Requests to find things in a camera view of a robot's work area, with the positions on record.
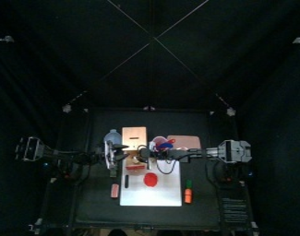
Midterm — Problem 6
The wooden drawer with red front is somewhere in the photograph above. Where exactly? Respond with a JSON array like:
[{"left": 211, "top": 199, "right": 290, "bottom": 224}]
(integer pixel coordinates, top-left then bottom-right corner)
[{"left": 123, "top": 150, "right": 150, "bottom": 171}]

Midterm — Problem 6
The wooden drawer box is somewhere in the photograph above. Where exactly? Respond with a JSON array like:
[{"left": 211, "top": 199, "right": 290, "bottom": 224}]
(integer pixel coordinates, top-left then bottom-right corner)
[{"left": 120, "top": 125, "right": 148, "bottom": 151}]

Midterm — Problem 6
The red dough disc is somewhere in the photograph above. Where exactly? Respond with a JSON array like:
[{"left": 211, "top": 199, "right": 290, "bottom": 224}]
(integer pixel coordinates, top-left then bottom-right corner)
[{"left": 142, "top": 172, "right": 159, "bottom": 188}]

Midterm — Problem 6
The blue toy utensil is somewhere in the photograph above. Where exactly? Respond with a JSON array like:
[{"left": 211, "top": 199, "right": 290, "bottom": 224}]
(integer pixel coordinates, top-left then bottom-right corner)
[{"left": 155, "top": 142, "right": 174, "bottom": 151}]

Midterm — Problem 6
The pink flat board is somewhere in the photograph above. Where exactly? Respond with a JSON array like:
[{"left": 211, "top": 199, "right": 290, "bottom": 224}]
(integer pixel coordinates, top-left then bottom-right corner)
[{"left": 166, "top": 135, "right": 202, "bottom": 150}]

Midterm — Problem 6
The pink rectangular block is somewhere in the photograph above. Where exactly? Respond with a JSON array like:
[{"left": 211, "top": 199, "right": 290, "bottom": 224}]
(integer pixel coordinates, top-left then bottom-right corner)
[{"left": 109, "top": 183, "right": 119, "bottom": 199}]

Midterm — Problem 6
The white cutting mat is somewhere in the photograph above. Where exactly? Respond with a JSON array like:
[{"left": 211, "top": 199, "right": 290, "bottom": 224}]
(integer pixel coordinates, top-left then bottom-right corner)
[{"left": 117, "top": 159, "right": 182, "bottom": 207}]

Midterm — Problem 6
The orange toy carrot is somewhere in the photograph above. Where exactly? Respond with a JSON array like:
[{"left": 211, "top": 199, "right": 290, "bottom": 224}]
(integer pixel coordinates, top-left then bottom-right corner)
[{"left": 182, "top": 180, "right": 194, "bottom": 205}]

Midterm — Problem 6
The white printed label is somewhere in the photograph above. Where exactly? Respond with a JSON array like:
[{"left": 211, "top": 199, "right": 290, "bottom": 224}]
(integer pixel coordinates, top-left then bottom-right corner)
[{"left": 220, "top": 197, "right": 249, "bottom": 225}]

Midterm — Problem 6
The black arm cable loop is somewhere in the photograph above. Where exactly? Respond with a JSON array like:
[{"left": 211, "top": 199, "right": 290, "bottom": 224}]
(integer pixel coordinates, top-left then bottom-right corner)
[{"left": 155, "top": 157, "right": 179, "bottom": 175}]

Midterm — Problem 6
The thin white cord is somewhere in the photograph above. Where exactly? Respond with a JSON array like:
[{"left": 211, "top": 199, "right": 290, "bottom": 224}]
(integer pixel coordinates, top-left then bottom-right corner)
[
  {"left": 105, "top": 0, "right": 230, "bottom": 109},
  {"left": 67, "top": 0, "right": 210, "bottom": 105}
]

